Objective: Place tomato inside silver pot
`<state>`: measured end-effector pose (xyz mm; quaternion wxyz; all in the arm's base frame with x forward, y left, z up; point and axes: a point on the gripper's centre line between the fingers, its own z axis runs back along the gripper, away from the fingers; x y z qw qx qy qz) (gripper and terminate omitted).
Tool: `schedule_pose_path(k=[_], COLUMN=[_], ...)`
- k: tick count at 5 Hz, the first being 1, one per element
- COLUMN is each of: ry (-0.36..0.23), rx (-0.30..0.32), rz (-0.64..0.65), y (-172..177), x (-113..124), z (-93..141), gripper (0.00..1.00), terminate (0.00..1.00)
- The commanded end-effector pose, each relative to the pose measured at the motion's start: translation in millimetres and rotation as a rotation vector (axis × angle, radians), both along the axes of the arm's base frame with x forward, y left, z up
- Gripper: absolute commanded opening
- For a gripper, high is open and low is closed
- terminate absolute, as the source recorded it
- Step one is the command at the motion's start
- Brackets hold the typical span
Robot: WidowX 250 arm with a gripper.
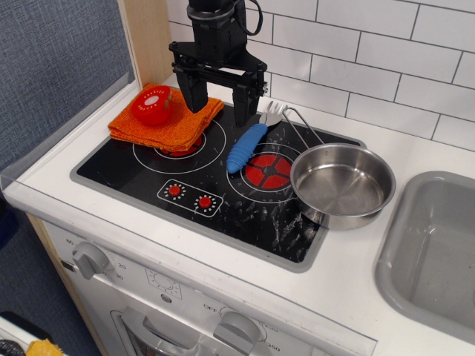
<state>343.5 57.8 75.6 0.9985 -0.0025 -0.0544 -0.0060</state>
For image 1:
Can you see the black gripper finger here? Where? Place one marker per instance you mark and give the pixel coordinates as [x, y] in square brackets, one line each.
[193, 89]
[245, 100]

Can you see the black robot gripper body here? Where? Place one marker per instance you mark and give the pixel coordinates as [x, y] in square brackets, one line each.
[218, 52]

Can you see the red toy tomato half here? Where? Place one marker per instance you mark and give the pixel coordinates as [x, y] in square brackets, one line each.
[153, 106]

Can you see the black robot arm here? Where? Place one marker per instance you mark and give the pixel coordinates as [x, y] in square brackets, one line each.
[219, 7]

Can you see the silver metal pot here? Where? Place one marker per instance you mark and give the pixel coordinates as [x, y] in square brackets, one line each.
[340, 186]

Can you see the orange knitted cloth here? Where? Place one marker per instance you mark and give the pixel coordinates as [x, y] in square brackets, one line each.
[178, 133]

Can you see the black toy stovetop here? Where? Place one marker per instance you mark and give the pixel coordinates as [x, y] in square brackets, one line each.
[253, 210]

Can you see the grey left oven knob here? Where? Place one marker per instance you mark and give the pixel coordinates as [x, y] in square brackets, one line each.
[89, 259]

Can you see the grey oven knob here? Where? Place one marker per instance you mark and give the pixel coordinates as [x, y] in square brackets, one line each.
[89, 259]
[238, 332]

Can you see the white toy oven front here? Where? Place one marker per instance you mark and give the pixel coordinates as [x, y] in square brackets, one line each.
[134, 310]

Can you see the grey right oven knob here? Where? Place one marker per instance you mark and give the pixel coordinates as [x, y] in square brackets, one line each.
[238, 332]

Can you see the grey toy sink basin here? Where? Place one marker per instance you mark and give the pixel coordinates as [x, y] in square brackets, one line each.
[426, 267]

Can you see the yellow cloth at corner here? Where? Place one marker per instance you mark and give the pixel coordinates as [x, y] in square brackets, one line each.
[43, 348]

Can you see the blue handled spork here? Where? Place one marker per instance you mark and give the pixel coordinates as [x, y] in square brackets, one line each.
[242, 151]

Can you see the light wooden side post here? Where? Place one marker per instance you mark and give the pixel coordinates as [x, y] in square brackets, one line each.
[148, 36]

